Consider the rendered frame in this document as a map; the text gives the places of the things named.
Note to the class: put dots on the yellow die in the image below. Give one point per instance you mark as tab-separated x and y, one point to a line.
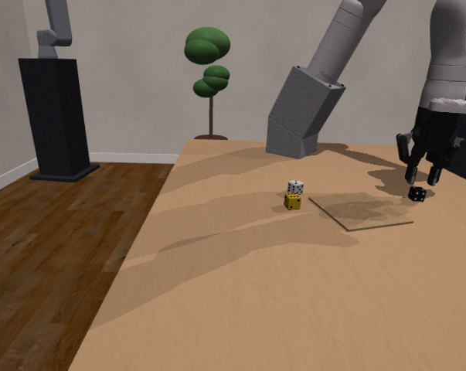
292	200

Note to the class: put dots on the translucent tan mat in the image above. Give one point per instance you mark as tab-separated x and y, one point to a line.
359	211

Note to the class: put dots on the white die with black pips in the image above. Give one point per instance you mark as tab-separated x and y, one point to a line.
295	186

